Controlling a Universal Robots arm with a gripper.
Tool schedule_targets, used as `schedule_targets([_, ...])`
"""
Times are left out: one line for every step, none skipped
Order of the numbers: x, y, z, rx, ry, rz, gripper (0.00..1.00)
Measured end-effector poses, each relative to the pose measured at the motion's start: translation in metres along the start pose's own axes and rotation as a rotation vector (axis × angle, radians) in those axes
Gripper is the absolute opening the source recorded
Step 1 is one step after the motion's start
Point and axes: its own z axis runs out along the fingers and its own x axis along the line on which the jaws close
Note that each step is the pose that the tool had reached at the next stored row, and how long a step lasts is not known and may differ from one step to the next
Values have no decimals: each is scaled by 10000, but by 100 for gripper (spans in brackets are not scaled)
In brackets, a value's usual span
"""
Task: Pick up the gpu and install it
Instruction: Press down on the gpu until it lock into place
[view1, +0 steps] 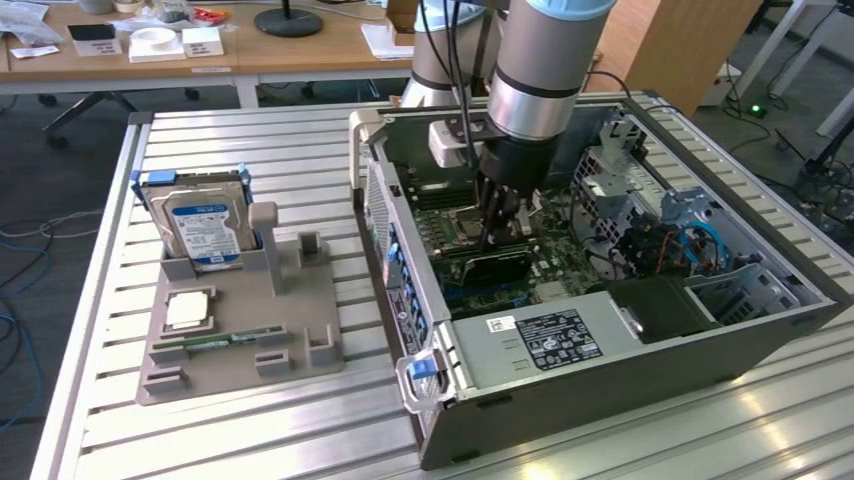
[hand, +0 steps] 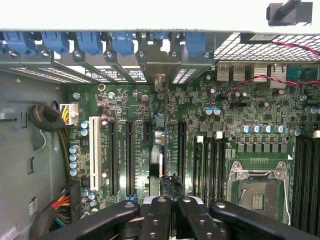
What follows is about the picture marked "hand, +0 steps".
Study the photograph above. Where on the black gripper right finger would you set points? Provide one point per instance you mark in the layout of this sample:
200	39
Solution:
197	222

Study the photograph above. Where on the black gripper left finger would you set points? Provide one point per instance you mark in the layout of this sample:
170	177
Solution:
156	222

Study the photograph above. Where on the RAM slot black clips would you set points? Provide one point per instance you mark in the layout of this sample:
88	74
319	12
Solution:
299	175
318	180
225	170
208	170

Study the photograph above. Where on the CPU socket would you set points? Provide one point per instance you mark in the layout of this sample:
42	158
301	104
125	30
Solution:
260	200

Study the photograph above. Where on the long black expansion slot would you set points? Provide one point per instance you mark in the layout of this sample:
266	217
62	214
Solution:
114	160
182	155
130	160

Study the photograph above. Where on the short black expansion slot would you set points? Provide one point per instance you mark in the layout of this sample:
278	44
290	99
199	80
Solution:
147	132

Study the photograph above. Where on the white expansion slot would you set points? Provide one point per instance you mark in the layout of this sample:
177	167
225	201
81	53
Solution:
95	155

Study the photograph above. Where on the green motherboard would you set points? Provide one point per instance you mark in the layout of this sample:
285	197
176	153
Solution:
125	107

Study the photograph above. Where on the white power connector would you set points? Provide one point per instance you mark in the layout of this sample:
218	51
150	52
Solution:
72	115

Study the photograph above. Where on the blue card clip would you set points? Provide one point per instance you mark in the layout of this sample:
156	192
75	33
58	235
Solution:
88	42
55	41
122	43
17	42
195	43

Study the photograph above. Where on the open grey PC case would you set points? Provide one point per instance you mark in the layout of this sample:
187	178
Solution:
30	62

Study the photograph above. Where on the dark plastic block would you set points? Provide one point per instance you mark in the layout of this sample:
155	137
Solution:
287	15

